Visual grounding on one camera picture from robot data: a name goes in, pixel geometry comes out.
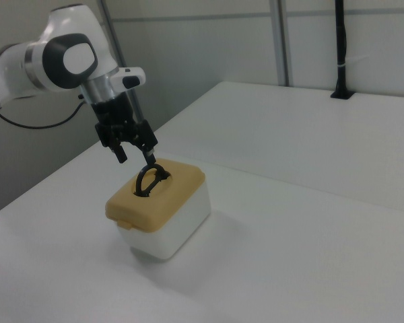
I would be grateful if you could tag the grey partition post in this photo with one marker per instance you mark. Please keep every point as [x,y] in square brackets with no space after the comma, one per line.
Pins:
[281,40]
[109,20]

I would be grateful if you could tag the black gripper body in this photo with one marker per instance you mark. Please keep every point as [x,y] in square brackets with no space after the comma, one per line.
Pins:
[116,114]

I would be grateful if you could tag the white plastic tool case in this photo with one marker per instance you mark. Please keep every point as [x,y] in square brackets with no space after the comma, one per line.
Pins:
[175,232]

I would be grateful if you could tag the black pole with clamp base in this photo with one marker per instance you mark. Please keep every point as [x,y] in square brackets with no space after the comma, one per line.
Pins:
[340,50]

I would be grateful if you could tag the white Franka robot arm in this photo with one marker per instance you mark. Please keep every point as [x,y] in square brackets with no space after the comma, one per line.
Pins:
[77,60]

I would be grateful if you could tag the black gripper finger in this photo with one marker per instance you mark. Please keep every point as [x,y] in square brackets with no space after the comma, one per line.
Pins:
[149,155]
[119,153]

